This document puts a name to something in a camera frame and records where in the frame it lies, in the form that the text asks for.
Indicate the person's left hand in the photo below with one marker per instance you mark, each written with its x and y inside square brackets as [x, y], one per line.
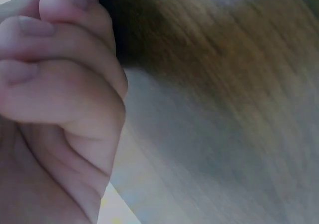
[62, 114]

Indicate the person's left fingers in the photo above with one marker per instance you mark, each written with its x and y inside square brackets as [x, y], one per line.
[74, 84]

